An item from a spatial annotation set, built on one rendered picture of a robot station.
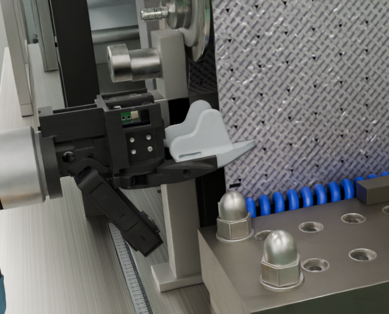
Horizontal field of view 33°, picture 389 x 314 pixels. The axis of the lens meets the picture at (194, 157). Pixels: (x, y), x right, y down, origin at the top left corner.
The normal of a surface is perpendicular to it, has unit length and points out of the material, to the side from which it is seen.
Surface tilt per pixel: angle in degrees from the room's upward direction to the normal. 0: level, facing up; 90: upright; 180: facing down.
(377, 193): 90
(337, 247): 0
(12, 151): 44
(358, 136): 90
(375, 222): 0
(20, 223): 0
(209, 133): 90
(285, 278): 90
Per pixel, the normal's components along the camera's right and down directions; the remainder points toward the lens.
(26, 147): 0.11, -0.47
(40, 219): -0.09, -0.94
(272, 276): -0.71, 0.29
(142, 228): 0.32, 0.31
